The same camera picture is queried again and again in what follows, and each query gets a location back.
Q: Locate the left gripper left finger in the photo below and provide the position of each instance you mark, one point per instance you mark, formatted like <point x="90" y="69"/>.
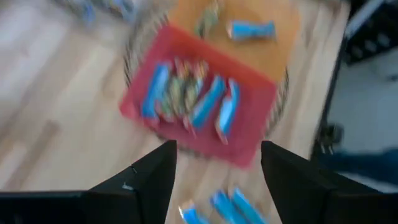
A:
<point x="146" y="193"/>

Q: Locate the multicoloured granola bar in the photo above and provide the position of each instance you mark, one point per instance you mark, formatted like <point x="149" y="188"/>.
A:
<point x="194" y="88"/>

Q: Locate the round woven placemat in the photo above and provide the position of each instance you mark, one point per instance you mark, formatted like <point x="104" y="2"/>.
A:
<point x="281" y="102"/>

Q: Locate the black aluminium table frame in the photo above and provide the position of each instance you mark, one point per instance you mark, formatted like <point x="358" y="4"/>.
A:
<point x="329" y="93"/>

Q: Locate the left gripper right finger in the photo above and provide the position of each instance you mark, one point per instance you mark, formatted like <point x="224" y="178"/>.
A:
<point x="298" y="193"/>

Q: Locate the small black bracket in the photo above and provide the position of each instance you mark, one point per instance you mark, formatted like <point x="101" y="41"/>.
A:
<point x="332" y="138"/>

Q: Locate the brown snack bar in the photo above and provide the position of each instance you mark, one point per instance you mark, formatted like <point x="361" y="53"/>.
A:
<point x="208" y="20"/>

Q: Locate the orange translucent plastic bin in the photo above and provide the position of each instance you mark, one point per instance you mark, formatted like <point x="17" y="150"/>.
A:
<point x="264" y="56"/>

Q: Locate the pink translucent plastic bin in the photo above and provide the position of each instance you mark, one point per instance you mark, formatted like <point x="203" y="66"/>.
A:
<point x="248" y="124"/>

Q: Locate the blue granola bar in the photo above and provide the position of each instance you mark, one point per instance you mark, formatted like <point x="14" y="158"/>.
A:
<point x="225" y="208"/>
<point x="252" y="30"/>
<point x="248" y="207"/>
<point x="191" y="216"/>
<point x="228" y="110"/>
<point x="206" y="104"/>
<point x="155" y="90"/>

